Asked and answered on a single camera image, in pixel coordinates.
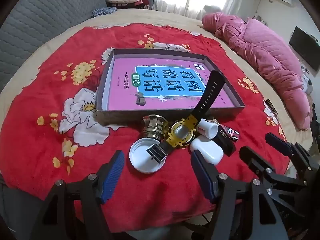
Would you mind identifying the black gold small bar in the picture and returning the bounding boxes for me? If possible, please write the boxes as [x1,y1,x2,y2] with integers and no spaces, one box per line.
[265,99,279,117]

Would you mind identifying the red and black packet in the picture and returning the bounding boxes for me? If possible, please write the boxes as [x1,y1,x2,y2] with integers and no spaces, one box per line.
[220,124,240,140]

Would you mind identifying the yellow and black wristwatch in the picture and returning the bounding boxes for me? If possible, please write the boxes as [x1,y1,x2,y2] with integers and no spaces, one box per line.
[146,70,225,163]

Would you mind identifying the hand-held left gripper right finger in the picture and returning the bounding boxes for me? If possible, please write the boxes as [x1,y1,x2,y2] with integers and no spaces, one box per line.
[191,149,285,240]

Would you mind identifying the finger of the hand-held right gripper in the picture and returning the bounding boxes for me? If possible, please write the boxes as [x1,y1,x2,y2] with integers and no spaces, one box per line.
[265,132,318,173]
[239,146,308,188]

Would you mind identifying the white earbuds case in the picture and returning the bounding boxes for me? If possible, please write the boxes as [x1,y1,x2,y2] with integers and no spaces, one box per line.
[189,139,224,165]

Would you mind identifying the grey quilted headboard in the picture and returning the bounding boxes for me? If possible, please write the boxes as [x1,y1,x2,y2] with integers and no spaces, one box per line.
[0,0,110,90]

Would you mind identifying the looped wall cable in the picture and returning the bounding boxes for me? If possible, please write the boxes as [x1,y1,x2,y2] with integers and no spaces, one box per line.
[252,15,268,25]

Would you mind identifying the small white pill bottle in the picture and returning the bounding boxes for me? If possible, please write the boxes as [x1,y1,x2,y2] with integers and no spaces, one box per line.
[197,119,220,140]

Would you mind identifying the pink and blue book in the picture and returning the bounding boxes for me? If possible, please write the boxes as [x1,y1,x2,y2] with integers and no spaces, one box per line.
[107,56,237,110]

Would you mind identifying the grey cloth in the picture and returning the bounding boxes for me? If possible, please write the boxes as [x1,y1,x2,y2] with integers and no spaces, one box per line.
[204,5,222,14]

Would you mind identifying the blue patterned cloth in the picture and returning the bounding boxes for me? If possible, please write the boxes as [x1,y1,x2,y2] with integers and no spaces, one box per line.
[91,7,117,18]

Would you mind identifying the white round lid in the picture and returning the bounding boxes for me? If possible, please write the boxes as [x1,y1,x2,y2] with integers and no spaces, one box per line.
[129,139,167,173]

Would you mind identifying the black television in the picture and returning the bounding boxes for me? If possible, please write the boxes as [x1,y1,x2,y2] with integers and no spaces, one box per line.
[289,26,320,72]

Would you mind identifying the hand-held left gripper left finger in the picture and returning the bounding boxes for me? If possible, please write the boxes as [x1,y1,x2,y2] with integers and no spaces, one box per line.
[32,150,125,240]

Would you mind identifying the pink quilt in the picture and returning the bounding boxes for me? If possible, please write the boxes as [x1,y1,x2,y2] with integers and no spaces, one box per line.
[202,12,313,130]

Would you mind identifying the red floral blanket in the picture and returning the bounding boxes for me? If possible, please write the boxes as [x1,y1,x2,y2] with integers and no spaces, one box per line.
[0,23,290,230]

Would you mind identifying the black and gold lighter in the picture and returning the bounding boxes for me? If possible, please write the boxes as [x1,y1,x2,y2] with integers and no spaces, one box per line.
[214,130,237,157]

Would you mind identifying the shallow cardboard box tray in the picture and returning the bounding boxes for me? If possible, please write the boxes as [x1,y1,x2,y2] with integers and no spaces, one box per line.
[95,49,245,127]

